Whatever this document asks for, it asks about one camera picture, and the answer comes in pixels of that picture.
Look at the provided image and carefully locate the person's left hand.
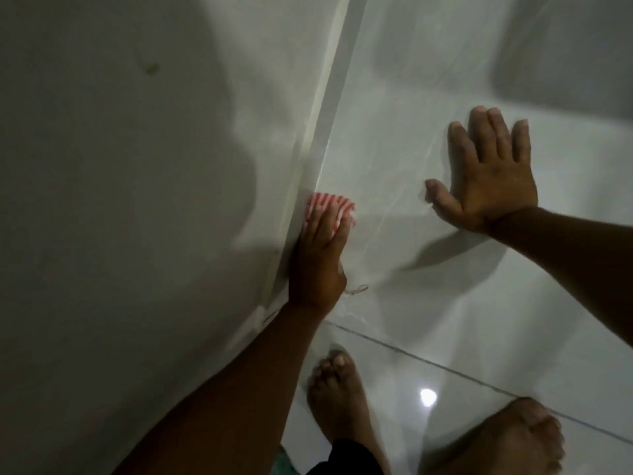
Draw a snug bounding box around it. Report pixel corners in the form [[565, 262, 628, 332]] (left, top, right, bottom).
[[288, 203, 357, 313]]

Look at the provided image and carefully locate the person's right hand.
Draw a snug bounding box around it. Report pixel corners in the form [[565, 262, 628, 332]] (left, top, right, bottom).
[[425, 105, 539, 236]]

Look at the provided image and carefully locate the red white striped cloth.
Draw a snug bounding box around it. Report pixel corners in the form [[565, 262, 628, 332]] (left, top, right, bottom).
[[306, 192, 358, 239]]

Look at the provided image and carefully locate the person's left forearm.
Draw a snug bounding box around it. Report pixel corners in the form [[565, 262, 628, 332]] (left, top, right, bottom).
[[113, 299, 343, 475]]

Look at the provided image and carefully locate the person's right forearm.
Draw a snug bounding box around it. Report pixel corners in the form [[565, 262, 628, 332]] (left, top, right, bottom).
[[482, 206, 633, 350]]

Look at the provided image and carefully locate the white baseboard strip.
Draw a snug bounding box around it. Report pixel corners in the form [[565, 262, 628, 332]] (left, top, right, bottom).
[[259, 0, 370, 317]]

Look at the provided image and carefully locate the person's left foot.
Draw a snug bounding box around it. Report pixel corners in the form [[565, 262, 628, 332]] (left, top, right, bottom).
[[306, 348, 392, 475]]

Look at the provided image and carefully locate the person's foot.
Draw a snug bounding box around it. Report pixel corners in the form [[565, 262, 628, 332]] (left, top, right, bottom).
[[306, 348, 392, 475], [429, 396, 567, 475]]

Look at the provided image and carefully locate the black trouser leg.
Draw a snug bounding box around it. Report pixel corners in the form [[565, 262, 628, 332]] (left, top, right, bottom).
[[306, 437, 380, 475]]

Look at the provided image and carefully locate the green garment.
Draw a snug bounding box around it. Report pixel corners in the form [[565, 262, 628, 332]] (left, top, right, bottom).
[[273, 444, 301, 475]]

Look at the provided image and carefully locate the person's right foot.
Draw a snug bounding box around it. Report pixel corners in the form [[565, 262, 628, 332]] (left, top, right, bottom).
[[429, 396, 567, 475]]

